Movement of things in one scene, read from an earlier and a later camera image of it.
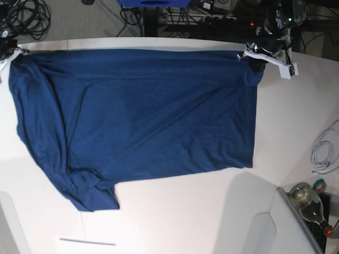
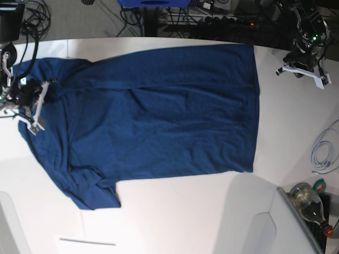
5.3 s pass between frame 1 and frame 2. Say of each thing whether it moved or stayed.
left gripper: moved
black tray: stayed
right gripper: moved
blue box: stayed
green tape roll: stayed
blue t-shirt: stayed
